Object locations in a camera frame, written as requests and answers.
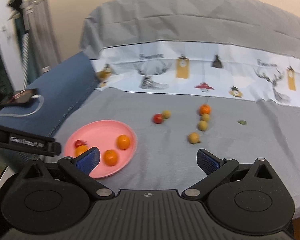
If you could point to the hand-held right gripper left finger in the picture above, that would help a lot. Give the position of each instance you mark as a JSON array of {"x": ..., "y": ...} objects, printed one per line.
[{"x": 88, "y": 158}]

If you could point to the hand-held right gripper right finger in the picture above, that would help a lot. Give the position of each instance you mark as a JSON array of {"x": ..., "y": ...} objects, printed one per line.
[{"x": 207, "y": 161}]

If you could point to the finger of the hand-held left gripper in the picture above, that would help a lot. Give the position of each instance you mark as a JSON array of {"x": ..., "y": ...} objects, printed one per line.
[{"x": 27, "y": 140}]

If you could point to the small orange kumquat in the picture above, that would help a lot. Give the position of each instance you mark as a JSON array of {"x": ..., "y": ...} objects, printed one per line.
[
  {"x": 80, "y": 151},
  {"x": 205, "y": 109},
  {"x": 123, "y": 142},
  {"x": 111, "y": 157}
]

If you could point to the red cherry tomato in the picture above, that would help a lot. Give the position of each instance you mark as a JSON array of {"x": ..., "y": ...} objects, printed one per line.
[
  {"x": 158, "y": 118},
  {"x": 79, "y": 143}
]

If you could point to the tan longan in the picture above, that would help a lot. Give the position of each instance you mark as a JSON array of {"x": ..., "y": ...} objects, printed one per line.
[
  {"x": 205, "y": 117},
  {"x": 193, "y": 138},
  {"x": 166, "y": 114},
  {"x": 203, "y": 125}
]

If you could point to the pink plate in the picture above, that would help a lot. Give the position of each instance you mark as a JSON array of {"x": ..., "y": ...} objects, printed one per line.
[{"x": 102, "y": 132}]

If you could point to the black smartphone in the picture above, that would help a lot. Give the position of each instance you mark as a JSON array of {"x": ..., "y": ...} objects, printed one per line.
[{"x": 20, "y": 96}]

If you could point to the small green leaf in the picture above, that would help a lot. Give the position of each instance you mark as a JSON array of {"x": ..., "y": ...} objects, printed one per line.
[{"x": 242, "y": 122}]

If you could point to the blue fabric armrest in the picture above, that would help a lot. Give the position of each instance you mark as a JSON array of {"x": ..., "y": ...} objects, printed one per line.
[{"x": 60, "y": 87}]

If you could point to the striped pole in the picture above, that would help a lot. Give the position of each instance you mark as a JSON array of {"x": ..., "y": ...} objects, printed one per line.
[{"x": 25, "y": 55}]

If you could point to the grey curtain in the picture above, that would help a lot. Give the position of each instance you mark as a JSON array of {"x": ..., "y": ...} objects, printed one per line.
[{"x": 42, "y": 30}]

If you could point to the black and white clamp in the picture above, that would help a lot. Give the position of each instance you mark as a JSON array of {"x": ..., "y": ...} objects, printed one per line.
[{"x": 22, "y": 2}]

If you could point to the white door frame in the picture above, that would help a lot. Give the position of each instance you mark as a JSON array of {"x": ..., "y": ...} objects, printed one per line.
[{"x": 5, "y": 42}]

